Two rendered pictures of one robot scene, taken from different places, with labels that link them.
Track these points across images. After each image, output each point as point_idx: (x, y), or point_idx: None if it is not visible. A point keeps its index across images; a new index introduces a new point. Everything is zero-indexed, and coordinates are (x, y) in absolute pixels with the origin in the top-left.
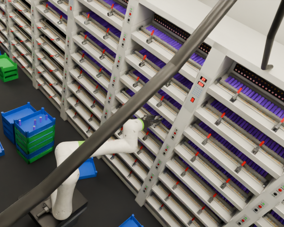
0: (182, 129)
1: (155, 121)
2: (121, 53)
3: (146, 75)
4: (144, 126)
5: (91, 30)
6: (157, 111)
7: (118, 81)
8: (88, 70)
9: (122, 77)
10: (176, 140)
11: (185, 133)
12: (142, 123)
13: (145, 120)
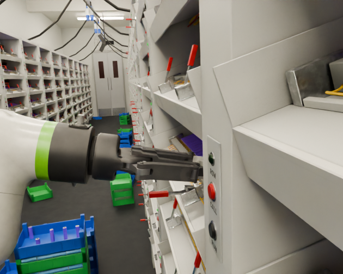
0: (225, 124)
1: (164, 161)
2: (148, 32)
3: (162, 23)
4: (57, 146)
5: (141, 45)
6: (184, 124)
7: (155, 109)
8: (147, 130)
9: (158, 91)
10: (228, 254)
11: (245, 143)
12: (44, 128)
13: (81, 126)
